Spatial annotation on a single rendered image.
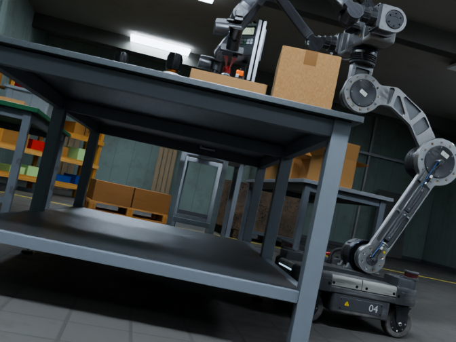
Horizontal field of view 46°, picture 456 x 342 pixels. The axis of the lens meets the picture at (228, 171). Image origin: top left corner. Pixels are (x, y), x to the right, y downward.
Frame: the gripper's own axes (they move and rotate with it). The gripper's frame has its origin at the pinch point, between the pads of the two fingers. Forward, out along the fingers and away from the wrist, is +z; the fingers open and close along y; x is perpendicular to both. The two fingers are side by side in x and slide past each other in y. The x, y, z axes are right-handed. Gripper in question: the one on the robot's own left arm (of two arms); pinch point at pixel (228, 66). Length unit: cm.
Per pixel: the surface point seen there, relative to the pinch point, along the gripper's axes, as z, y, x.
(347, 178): 141, -121, -135
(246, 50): 16, -9, -56
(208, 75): -27, 7, 64
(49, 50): -25, 58, 69
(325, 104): -11, -40, 36
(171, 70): 24.0, 28.0, -29.3
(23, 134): 106, 117, -54
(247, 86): -26, -6, 65
